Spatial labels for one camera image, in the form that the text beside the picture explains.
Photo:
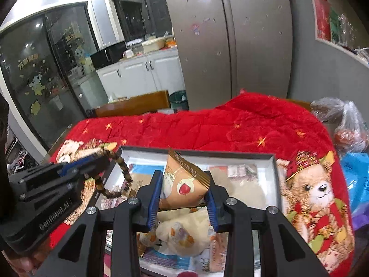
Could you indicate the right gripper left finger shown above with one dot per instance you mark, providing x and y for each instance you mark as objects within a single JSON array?
[{"x": 81, "y": 251}]

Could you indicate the glass sliding door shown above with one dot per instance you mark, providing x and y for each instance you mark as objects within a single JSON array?
[{"x": 48, "y": 71}]

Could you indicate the red box on shelf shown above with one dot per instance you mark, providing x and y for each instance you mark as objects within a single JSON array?
[{"x": 322, "y": 11}]

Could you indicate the silver double-door refrigerator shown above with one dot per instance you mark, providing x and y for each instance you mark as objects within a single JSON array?
[{"x": 225, "y": 46}]

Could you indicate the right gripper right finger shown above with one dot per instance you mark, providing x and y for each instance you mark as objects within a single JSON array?
[{"x": 282, "y": 251}]

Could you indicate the white plush lamb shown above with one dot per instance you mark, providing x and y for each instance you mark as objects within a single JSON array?
[{"x": 186, "y": 232}]

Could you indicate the red teddy bear blanket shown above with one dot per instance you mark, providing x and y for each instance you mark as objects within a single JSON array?
[{"x": 314, "y": 191}]

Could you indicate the black shallow gift box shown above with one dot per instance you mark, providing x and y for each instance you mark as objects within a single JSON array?
[{"x": 251, "y": 178}]

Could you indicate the blue plastic bag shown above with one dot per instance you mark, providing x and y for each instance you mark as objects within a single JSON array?
[{"x": 355, "y": 170}]

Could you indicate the black microwave oven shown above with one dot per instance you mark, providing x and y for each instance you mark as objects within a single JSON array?
[{"x": 108, "y": 55}]

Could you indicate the white wall shelf unit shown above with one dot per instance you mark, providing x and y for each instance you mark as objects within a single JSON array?
[{"x": 349, "y": 38}]

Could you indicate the person left hand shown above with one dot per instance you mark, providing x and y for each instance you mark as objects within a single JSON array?
[{"x": 28, "y": 265}]

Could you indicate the clear plastic bag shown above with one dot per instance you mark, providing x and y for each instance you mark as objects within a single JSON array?
[{"x": 345, "y": 123}]

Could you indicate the white kitchen cabinet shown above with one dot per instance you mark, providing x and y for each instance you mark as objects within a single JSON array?
[{"x": 147, "y": 73}]

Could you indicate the magenta plush bear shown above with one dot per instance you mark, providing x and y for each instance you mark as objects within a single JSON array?
[{"x": 187, "y": 274}]

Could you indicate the wooden chair back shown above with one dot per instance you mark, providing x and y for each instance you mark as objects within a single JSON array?
[{"x": 137, "y": 105}]

